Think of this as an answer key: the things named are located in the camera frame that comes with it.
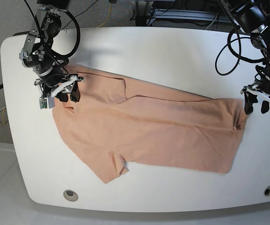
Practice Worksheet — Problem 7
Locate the black bar behind table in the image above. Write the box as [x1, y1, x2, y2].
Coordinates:
[13, 31, 29, 36]

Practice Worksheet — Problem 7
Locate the left round table grommet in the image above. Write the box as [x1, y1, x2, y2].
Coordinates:
[63, 190, 78, 202]

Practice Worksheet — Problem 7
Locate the aluminium frame rail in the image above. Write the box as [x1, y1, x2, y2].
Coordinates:
[151, 9, 230, 23]

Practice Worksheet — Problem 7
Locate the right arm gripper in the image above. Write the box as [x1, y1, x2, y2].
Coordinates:
[34, 73, 85, 103]

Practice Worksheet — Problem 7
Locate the black table leg post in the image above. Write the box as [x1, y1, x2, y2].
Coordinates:
[131, 0, 153, 27]

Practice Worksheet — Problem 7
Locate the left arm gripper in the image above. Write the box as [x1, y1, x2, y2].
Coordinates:
[241, 77, 270, 115]

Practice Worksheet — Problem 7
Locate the round table grommet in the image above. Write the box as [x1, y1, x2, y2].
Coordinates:
[63, 190, 78, 202]
[264, 186, 270, 196]

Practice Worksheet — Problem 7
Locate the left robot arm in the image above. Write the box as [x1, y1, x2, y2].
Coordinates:
[218, 0, 270, 115]

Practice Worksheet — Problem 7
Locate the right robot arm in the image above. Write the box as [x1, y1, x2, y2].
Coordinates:
[19, 0, 84, 109]

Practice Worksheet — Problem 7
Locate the yellow cable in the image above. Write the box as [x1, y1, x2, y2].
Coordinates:
[97, 0, 117, 28]

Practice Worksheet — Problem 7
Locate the peach pink T-shirt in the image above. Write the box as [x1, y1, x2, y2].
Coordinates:
[52, 65, 247, 183]

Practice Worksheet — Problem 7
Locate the right round table grommet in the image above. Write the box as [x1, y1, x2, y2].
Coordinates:
[264, 186, 270, 196]

